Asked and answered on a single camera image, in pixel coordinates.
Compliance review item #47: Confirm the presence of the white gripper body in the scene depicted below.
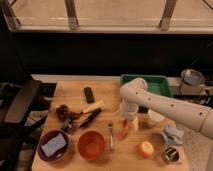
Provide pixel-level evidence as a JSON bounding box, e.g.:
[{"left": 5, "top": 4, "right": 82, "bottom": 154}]
[{"left": 119, "top": 100, "right": 138, "bottom": 120}]

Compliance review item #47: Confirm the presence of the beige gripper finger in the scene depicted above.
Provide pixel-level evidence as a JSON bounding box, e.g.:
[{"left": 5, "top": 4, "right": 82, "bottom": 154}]
[{"left": 131, "top": 116, "right": 139, "bottom": 132}]

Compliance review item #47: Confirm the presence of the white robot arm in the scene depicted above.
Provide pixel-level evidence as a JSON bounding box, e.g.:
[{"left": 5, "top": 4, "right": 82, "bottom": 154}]
[{"left": 119, "top": 78, "right": 213, "bottom": 140}]

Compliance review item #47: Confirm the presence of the white paper cup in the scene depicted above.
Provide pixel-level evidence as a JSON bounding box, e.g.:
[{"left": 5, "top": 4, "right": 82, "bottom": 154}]
[{"left": 146, "top": 109, "right": 165, "bottom": 127}]

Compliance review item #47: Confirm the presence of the silver fork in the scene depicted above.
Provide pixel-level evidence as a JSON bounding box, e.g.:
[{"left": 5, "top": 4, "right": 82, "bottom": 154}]
[{"left": 108, "top": 122, "right": 114, "bottom": 152}]

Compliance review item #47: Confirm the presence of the yellow apple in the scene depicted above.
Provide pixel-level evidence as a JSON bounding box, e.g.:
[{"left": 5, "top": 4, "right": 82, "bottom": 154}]
[{"left": 139, "top": 141, "right": 154, "bottom": 158}]

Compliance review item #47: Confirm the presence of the green plastic tray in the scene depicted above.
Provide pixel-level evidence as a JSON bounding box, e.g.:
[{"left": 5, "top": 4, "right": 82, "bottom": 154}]
[{"left": 120, "top": 74, "right": 173, "bottom": 98}]

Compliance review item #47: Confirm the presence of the crumpled blue cloth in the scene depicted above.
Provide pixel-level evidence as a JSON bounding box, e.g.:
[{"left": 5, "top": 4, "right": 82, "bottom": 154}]
[{"left": 162, "top": 125, "right": 184, "bottom": 146}]

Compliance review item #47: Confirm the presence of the black rectangular block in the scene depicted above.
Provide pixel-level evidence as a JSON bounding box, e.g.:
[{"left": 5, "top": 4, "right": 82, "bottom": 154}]
[{"left": 84, "top": 87, "right": 94, "bottom": 103}]

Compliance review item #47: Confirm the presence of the metal tin can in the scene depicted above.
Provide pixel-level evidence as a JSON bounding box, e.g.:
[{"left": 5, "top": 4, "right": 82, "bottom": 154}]
[{"left": 162, "top": 146, "right": 180, "bottom": 163}]

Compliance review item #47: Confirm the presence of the orange plastic bowl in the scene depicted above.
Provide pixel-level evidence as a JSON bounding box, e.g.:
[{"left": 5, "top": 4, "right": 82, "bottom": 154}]
[{"left": 77, "top": 131, "right": 105, "bottom": 161}]

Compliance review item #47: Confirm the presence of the dark red berry cluster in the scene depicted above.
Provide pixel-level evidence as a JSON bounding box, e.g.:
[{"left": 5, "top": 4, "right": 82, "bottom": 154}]
[{"left": 56, "top": 104, "right": 73, "bottom": 121}]

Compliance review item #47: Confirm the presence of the grey round dish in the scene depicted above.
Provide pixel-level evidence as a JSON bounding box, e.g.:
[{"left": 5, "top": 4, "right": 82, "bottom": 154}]
[{"left": 181, "top": 69, "right": 204, "bottom": 86}]

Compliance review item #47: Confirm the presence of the blue sponge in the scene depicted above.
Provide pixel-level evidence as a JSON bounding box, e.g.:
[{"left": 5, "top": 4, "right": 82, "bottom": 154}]
[{"left": 41, "top": 133, "right": 66, "bottom": 157}]

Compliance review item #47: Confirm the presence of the purple bowl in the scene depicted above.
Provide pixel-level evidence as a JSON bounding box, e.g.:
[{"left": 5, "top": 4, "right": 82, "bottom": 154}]
[{"left": 37, "top": 130, "right": 69, "bottom": 162}]

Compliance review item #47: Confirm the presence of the black office chair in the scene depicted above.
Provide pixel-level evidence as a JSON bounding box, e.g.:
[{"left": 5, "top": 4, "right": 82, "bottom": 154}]
[{"left": 0, "top": 80, "right": 56, "bottom": 171}]

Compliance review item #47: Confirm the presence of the black handled tool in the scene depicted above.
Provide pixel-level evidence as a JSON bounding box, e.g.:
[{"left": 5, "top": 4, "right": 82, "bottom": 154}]
[{"left": 79, "top": 108, "right": 102, "bottom": 128}]

